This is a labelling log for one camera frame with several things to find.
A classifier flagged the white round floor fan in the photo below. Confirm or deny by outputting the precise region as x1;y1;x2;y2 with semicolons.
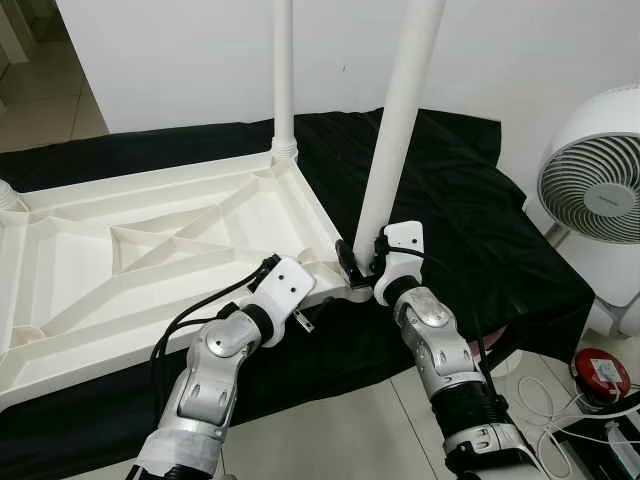
535;85;640;338

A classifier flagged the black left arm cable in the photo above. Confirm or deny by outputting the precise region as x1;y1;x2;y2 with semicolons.
150;253;283;401

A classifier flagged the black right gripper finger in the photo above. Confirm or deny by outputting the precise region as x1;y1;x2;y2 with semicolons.
334;237;363;288

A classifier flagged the white floor cable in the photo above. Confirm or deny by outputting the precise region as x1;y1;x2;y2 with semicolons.
510;372;581;471

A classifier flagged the red round device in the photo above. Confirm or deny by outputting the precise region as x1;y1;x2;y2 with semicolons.
572;347;632;403

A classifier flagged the black table leg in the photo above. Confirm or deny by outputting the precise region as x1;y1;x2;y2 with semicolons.
484;338;523;373

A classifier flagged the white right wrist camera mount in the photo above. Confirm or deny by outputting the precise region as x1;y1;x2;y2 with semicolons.
374;221;427;307

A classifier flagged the pink plastic object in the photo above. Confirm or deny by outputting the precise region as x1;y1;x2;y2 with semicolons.
468;335;503;358

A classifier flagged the white plastic table top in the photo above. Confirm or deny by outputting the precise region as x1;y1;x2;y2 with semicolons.
0;148;373;413

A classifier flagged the black table cloth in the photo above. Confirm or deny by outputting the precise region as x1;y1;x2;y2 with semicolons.
0;107;596;479

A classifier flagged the black storage case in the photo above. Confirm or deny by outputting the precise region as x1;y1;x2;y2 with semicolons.
558;400;640;480

